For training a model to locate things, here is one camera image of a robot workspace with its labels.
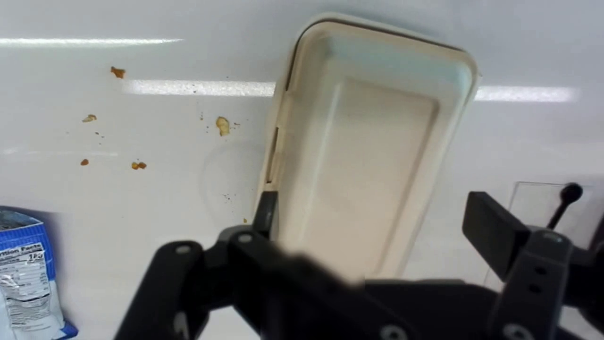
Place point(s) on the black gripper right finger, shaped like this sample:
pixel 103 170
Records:
pixel 535 276

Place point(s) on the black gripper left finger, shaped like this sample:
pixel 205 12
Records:
pixel 252 284

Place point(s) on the beige clamshell food pack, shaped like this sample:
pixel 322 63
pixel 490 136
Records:
pixel 371 157

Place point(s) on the black ball-tipped stick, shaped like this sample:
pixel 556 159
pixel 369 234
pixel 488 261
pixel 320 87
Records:
pixel 571 191

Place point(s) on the blue chip bag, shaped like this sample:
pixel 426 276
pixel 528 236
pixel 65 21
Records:
pixel 29 276

